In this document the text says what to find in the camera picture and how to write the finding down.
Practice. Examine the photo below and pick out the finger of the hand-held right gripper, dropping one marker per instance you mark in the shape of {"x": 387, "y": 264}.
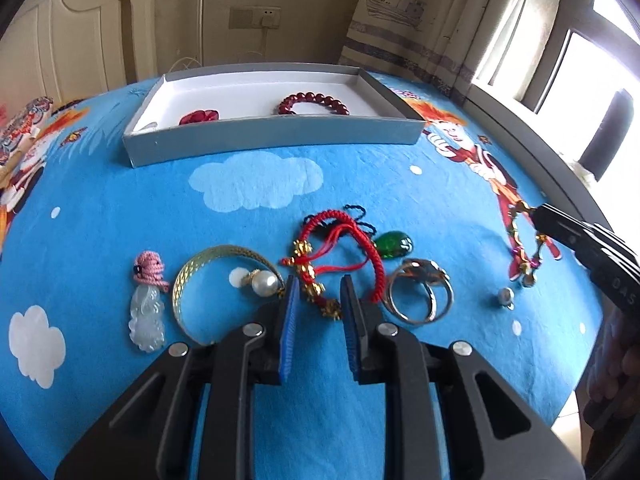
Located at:
{"x": 570, "y": 225}
{"x": 575, "y": 252}

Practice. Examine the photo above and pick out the window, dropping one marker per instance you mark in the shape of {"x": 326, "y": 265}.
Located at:
{"x": 590, "y": 60}

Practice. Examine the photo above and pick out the dark rounded object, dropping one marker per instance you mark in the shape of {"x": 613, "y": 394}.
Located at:
{"x": 612, "y": 130}

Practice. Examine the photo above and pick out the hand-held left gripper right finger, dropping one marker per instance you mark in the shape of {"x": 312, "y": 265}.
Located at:
{"x": 350, "y": 330}

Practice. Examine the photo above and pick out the person's right hand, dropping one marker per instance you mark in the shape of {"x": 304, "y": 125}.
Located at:
{"x": 617, "y": 360}

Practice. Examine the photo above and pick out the white bed headboard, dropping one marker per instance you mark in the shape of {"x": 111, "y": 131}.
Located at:
{"x": 75, "y": 35}

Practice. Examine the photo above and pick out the gold cuff bangle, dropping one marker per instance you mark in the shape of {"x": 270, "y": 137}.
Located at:
{"x": 179, "y": 290}

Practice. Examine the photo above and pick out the grey cardboard tray box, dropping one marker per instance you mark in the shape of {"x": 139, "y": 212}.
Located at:
{"x": 275, "y": 135}

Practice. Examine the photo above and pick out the ship print curtain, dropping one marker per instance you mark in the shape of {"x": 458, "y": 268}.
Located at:
{"x": 400, "y": 10}

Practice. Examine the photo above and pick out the pearl earring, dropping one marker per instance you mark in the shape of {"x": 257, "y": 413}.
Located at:
{"x": 265, "y": 284}

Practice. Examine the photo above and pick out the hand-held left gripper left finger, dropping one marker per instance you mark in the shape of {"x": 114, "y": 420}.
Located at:
{"x": 290, "y": 330}

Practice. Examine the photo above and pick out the red flower ornament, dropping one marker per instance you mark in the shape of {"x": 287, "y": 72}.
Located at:
{"x": 200, "y": 117}

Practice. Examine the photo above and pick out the jade pendant with pink knot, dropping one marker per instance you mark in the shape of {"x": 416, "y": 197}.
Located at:
{"x": 145, "y": 320}

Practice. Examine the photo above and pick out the wall socket panel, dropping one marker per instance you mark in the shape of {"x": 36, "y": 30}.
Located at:
{"x": 245, "y": 17}

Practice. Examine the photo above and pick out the white charger plug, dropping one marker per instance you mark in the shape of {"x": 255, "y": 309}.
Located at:
{"x": 268, "y": 20}

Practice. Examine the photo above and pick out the blue cartoon printed blanket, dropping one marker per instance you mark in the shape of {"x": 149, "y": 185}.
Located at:
{"x": 400, "y": 200}

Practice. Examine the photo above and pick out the small silver bead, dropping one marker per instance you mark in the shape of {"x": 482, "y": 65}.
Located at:
{"x": 506, "y": 297}

